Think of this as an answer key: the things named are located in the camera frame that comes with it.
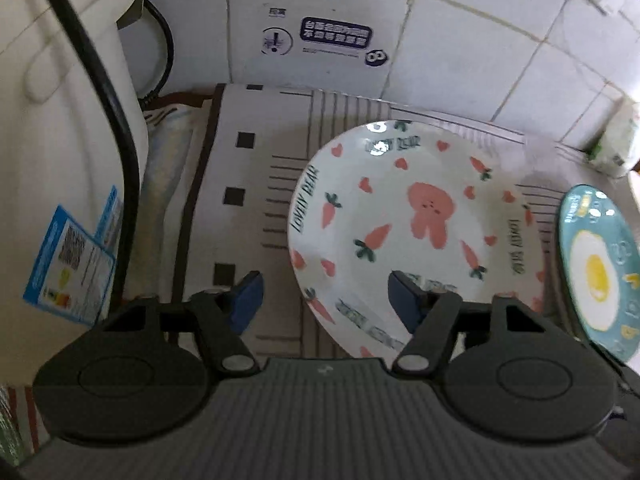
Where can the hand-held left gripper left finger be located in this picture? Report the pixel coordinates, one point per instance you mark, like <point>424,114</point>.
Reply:
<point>247,301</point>

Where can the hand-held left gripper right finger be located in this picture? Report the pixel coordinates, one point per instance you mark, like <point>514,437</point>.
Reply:
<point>402,301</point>

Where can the white rabbit carrot plate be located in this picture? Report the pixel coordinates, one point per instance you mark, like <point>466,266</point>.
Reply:
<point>380,245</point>

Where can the striped patterned table mat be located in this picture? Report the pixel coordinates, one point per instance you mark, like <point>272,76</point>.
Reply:
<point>240,170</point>

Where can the blue label sticker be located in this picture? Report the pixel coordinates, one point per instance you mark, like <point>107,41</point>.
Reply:
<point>75,265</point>

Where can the teal fried egg plate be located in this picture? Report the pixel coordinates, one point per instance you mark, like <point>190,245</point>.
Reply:
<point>602,225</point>

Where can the white kitchen appliance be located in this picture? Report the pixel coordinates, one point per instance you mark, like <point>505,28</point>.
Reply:
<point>45,150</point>

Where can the white plastic packet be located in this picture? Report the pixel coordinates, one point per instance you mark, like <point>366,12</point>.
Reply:
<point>617,140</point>

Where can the printed wall sticker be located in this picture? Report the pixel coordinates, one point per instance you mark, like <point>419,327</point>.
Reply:
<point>332,35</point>

